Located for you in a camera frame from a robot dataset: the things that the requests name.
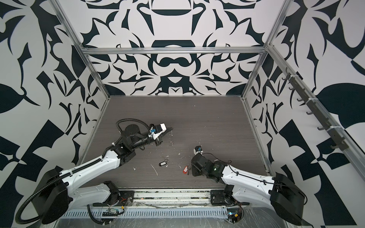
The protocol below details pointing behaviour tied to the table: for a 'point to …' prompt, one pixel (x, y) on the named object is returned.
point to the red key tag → (185, 170)
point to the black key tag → (162, 163)
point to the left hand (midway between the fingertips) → (169, 124)
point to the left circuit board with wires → (113, 212)
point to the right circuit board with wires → (234, 214)
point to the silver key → (188, 168)
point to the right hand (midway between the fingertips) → (192, 165)
